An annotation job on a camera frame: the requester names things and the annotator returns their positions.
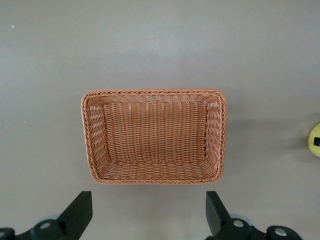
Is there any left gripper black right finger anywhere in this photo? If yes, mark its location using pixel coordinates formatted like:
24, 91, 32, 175
206, 191, 302, 240

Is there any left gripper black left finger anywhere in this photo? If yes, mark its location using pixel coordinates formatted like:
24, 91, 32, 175
0, 191, 94, 240

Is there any clear yellowish tape roll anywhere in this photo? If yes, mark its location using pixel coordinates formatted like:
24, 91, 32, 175
306, 121, 320, 158

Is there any brown wicker basket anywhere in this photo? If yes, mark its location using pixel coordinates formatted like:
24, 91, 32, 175
79, 87, 229, 186

